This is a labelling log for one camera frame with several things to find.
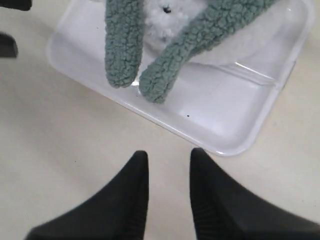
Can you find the white plush snowman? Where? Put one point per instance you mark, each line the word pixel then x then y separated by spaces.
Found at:
pixel 165 18

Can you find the white plastic tray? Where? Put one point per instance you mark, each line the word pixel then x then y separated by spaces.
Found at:
pixel 220 109

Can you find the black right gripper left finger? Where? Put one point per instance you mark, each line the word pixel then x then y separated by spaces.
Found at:
pixel 117 212

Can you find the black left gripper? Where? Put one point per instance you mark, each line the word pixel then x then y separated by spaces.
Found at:
pixel 8 45

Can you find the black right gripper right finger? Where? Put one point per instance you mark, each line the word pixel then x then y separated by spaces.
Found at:
pixel 223 209

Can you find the green fluffy scarf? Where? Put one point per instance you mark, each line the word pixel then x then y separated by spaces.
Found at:
pixel 127 54

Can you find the clear plastic stand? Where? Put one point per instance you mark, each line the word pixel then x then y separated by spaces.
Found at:
pixel 250 67

